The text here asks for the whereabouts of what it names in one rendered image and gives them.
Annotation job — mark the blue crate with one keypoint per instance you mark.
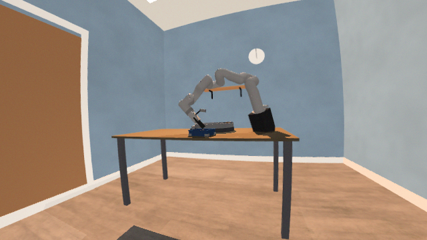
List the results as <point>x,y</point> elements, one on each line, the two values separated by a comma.
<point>202,132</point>

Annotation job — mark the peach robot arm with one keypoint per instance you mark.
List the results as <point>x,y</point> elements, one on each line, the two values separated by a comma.
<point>250,81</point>

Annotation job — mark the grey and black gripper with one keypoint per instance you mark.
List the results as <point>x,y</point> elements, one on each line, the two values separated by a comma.
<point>195,119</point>

